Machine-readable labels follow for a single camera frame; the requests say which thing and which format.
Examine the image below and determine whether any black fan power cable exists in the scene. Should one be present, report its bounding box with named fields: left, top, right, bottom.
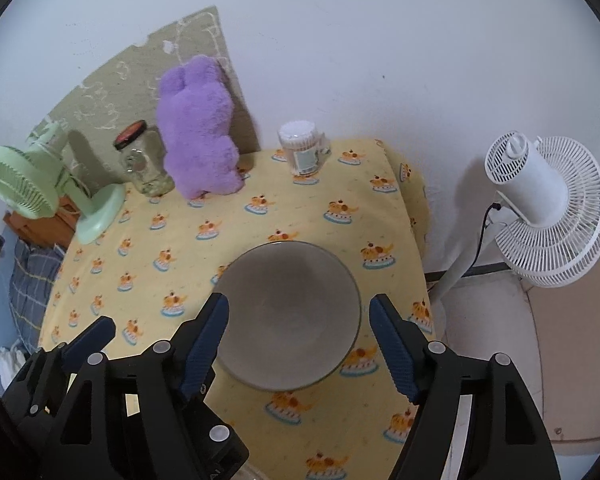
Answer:
left=424, top=201, right=502, bottom=294

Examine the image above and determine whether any white standing fan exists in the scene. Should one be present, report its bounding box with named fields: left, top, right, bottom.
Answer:
left=429, top=131, right=600, bottom=304

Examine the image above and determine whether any large grey floral bowl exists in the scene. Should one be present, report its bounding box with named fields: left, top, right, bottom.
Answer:
left=214, top=242, right=361, bottom=391

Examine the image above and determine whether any green elephant wall mat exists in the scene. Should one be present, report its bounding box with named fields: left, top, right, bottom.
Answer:
left=27, top=6, right=260, bottom=191

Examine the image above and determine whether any blue plaid pillow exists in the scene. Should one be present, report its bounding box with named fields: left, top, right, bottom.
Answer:
left=8, top=238, right=64, bottom=354

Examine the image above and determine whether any purple plush toy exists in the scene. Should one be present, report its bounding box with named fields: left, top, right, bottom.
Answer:
left=156, top=54, right=242, bottom=200

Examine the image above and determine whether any beige door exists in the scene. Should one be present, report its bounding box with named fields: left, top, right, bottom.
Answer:
left=522, top=258, right=600, bottom=455

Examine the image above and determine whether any white crumpled cloth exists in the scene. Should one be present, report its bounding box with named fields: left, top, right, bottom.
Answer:
left=0, top=342, right=27, bottom=390

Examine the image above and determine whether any cotton swab container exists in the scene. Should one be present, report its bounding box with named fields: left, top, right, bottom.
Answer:
left=277, top=119, right=330, bottom=177

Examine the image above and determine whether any orange wooden headboard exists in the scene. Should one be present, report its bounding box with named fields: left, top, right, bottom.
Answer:
left=3, top=196, right=80, bottom=248

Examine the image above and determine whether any green desk fan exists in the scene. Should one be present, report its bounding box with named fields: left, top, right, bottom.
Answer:
left=0, top=122, right=125, bottom=244

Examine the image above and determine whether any glass jar black lid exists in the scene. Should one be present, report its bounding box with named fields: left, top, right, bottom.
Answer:
left=114, top=120, right=174, bottom=197

